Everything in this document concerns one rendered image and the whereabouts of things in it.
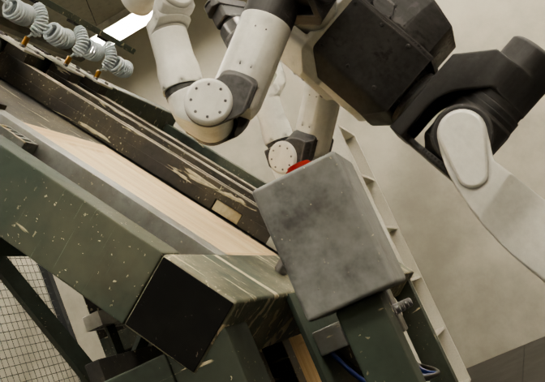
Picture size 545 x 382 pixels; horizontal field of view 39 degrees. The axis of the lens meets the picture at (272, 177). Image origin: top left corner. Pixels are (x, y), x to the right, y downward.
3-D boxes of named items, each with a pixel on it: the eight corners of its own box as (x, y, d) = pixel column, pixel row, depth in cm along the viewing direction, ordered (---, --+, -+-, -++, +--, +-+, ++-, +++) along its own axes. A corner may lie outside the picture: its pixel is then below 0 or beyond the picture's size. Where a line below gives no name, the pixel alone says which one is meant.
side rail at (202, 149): (371, 280, 304) (385, 255, 303) (153, 145, 336) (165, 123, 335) (375, 279, 312) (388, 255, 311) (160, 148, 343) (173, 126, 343)
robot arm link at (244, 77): (244, 160, 134) (289, 48, 139) (244, 139, 121) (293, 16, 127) (182, 137, 134) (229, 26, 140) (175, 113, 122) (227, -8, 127)
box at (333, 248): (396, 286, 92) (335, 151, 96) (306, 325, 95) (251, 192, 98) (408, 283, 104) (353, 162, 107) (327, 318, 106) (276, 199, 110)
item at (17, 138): (16, 156, 133) (25, 141, 132) (-13, 137, 135) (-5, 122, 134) (30, 160, 136) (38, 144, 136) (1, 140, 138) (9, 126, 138)
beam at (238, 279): (194, 377, 98) (238, 302, 97) (121, 324, 101) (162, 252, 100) (401, 295, 308) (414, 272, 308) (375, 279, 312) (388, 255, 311)
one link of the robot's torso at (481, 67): (561, 81, 148) (488, 26, 153) (568, 65, 136) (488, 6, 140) (462, 191, 151) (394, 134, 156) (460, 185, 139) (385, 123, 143)
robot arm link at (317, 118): (332, 180, 187) (354, 89, 182) (304, 183, 176) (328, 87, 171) (293, 166, 193) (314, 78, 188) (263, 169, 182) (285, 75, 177)
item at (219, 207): (236, 225, 195) (242, 214, 195) (211, 208, 198) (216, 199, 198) (240, 225, 198) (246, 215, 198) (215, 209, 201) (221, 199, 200)
